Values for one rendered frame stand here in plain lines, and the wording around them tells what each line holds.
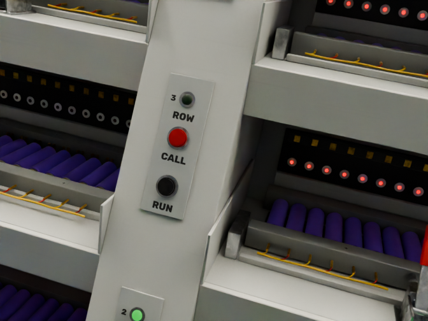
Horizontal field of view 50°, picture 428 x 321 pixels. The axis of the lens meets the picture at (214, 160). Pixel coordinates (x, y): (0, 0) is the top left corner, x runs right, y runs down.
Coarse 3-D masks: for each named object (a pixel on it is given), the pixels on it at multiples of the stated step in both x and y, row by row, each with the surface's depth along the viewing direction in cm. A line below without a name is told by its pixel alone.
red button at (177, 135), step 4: (172, 132) 40; (176, 132) 40; (180, 132) 40; (184, 132) 40; (172, 136) 40; (176, 136) 40; (180, 136) 39; (184, 136) 39; (172, 140) 40; (176, 140) 40; (180, 140) 39; (184, 140) 39; (172, 144) 40; (176, 144) 40; (180, 144) 39; (184, 144) 40
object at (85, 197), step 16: (0, 176) 49; (16, 176) 48; (32, 176) 48; (48, 176) 49; (0, 192) 47; (32, 192) 48; (48, 192) 48; (64, 192) 47; (80, 192) 47; (96, 192) 47; (112, 192) 48; (80, 208) 46; (96, 208) 47
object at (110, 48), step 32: (0, 0) 45; (32, 0) 51; (64, 0) 50; (96, 0) 49; (128, 0) 55; (0, 32) 44; (32, 32) 43; (64, 32) 43; (96, 32) 42; (128, 32) 45; (32, 64) 45; (64, 64) 44; (96, 64) 43; (128, 64) 42
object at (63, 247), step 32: (64, 128) 61; (96, 128) 60; (0, 224) 44; (32, 224) 44; (64, 224) 45; (96, 224) 46; (0, 256) 45; (32, 256) 44; (64, 256) 43; (96, 256) 42
